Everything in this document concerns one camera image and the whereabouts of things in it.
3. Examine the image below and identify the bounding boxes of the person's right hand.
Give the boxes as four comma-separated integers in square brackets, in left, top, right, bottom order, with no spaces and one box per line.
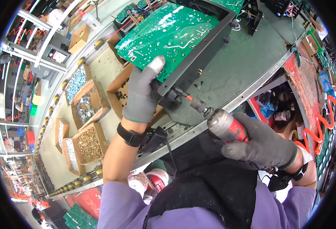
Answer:
[221,112,298,170]

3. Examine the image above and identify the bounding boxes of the person's left hand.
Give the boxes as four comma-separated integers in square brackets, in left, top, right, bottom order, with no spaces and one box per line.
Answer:
[122,55,166,123]

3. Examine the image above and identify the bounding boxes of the person's right fingers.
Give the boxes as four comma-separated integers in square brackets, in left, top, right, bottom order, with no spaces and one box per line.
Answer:
[232,112,261,136]

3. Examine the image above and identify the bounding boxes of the person's right thumb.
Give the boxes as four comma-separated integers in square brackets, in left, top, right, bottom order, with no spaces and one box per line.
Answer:
[221,142,251,160]

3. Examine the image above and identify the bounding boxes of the person's left thumb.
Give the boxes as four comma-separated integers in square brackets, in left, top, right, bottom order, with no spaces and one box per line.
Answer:
[145,55,166,83]

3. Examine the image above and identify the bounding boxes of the red grey pneumatic screwdriver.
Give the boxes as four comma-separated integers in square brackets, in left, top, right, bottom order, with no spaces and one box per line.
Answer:
[182,93,250,144]

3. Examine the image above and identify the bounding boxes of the black chassis with green board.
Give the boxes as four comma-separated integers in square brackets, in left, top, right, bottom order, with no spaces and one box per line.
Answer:
[114,0,239,110]

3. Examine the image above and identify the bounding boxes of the cluttered shelf under table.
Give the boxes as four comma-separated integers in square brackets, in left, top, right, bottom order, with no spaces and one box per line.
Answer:
[247,81,310,144]

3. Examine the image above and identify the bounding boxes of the cardboard box of black screws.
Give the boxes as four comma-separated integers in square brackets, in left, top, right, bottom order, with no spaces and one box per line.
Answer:
[106,63,166,121]

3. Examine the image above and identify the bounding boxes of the person's body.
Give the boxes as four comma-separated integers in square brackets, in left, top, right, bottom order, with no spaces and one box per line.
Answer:
[97,130,317,229]

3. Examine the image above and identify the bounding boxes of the black wrist band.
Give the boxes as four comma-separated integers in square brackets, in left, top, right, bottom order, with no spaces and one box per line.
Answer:
[117,123,168,154]
[268,163,309,192]

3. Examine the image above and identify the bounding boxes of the worn red board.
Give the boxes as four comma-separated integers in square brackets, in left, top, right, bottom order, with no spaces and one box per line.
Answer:
[284,43,323,135]

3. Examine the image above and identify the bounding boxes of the cardboard box of metal brackets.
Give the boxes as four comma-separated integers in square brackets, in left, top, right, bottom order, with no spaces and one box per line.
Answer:
[71,80,111,131]

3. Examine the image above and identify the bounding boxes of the white tape roll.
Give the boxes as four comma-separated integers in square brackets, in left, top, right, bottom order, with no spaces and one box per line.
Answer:
[145,168,169,192]

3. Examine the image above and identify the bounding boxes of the cardboard box of bluish screws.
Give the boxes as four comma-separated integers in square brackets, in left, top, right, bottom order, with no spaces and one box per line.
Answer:
[64,64,93,106]

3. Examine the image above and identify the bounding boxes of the white plastic bottle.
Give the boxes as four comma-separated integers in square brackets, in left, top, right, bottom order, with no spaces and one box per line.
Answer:
[78,10,102,30]

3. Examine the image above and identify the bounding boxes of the open cardboard box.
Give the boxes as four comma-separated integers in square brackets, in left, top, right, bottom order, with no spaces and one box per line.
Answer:
[68,24,91,54]

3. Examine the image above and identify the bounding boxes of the stack of green circuit boards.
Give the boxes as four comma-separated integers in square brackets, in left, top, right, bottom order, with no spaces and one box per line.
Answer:
[315,126,336,184]

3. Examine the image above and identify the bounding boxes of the blue box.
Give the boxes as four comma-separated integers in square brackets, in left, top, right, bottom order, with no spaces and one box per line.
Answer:
[318,72,333,92]

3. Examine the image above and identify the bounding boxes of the cardboard box of brass screws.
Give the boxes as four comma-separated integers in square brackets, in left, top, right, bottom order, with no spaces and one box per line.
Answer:
[72,123,109,165]

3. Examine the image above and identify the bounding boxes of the small cardboard box of washers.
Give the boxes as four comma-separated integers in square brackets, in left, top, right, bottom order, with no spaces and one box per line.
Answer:
[55,118,70,154]

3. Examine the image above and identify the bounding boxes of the cardboard box of silver screws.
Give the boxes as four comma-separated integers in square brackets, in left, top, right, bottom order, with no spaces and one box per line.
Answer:
[62,138,86,176]

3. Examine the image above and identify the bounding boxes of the red tray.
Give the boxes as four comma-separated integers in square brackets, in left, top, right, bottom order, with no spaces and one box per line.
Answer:
[65,187,102,220]

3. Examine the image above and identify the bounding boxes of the pile of green circuit boards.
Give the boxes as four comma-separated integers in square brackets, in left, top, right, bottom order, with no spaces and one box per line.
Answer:
[63,203,98,229]

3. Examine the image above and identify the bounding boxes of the circuit board with coloured wires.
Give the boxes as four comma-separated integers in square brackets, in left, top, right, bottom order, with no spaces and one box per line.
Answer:
[112,0,168,30]

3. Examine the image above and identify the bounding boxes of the orange coiled air hose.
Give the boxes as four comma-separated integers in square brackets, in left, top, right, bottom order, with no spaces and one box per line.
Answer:
[295,76,336,156]

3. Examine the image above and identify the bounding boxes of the open black chassis with wires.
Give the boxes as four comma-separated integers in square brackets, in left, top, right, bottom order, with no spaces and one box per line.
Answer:
[238,0,264,37]

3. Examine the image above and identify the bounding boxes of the metal frame rack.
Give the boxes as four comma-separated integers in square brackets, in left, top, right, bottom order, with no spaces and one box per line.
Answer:
[0,9,71,121]

